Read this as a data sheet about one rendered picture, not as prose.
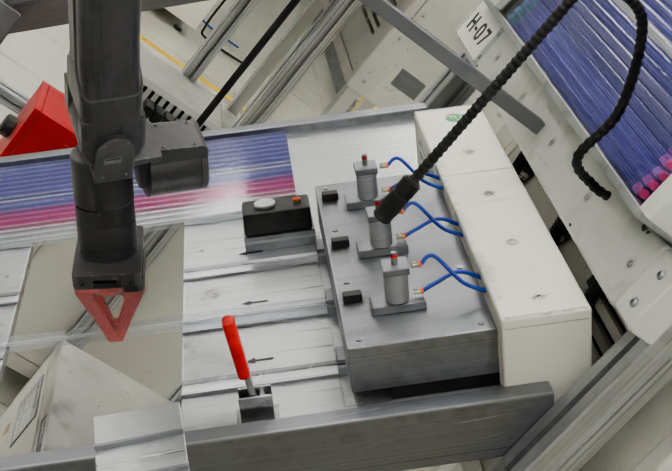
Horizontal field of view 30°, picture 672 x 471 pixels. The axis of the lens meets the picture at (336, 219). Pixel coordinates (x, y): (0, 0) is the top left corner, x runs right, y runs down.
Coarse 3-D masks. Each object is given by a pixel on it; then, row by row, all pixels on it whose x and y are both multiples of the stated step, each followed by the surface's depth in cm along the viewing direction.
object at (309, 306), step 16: (272, 304) 128; (288, 304) 127; (304, 304) 127; (320, 304) 127; (144, 320) 127; (160, 320) 127; (176, 320) 127; (192, 320) 126; (208, 320) 127; (240, 320) 127; (256, 320) 127; (16, 336) 127; (32, 336) 126; (48, 336) 126; (64, 336) 126; (80, 336) 126; (96, 336) 126; (128, 336) 126; (0, 352) 126
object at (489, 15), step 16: (496, 0) 153; (512, 0) 155; (480, 16) 166; (496, 16) 152; (464, 32) 167; (480, 32) 163; (496, 32) 158; (512, 32) 145; (464, 48) 164; (480, 48) 160; (528, 64) 137; (544, 80) 132; (560, 96) 127; (576, 128) 120; (608, 160) 113; (608, 176) 111; (624, 192) 107; (656, 192) 102; (640, 208) 103; (656, 208) 101; (656, 224) 101
